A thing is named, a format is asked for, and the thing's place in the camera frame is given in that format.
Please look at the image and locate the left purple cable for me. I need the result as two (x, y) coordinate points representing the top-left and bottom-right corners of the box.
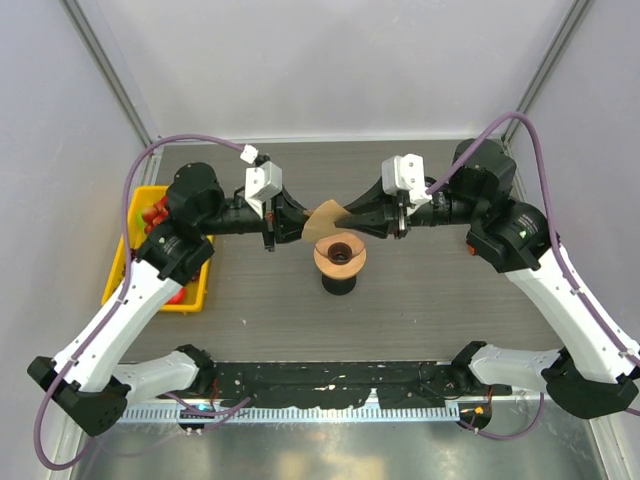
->
(33, 133), (259, 471)

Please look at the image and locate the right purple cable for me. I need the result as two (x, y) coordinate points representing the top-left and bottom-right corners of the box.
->
(427, 111), (640, 441)

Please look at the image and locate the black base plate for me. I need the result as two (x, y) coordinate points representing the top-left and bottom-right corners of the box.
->
(155, 360), (513, 410)

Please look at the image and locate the red apple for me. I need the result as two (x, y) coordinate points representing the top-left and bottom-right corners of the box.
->
(166, 287), (186, 305)

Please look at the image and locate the pink glass dripper cone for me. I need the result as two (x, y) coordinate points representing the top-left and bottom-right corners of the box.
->
(314, 233), (365, 266)

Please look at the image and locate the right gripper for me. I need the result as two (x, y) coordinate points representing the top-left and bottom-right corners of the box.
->
(336, 172), (484, 239)

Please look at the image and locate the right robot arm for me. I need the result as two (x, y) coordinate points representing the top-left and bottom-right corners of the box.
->
(335, 139), (639, 419)

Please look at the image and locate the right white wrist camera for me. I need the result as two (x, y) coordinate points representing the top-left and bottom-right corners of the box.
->
(381, 154), (432, 208)

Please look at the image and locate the brown paper coffee filter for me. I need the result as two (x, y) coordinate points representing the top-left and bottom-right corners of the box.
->
(301, 199), (349, 244)

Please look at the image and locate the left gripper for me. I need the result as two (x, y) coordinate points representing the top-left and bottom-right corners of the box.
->
(198, 181), (328, 251)

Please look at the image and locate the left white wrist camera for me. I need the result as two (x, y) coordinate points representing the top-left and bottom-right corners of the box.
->
(240, 144), (283, 219)

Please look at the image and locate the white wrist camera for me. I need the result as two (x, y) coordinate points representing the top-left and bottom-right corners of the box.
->
(381, 154), (432, 208)
(240, 144), (283, 219)

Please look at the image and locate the dark red coffee server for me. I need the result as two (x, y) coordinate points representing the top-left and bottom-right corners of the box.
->
(321, 253), (357, 296)

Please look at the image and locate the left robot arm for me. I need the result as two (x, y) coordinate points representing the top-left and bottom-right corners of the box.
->
(27, 157), (306, 437)

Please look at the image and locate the yellow plastic tray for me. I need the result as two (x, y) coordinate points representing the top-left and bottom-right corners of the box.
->
(101, 185), (211, 315)

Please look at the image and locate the purple cable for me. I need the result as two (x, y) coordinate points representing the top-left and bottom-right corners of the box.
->
(427, 111), (640, 441)
(33, 133), (259, 471)

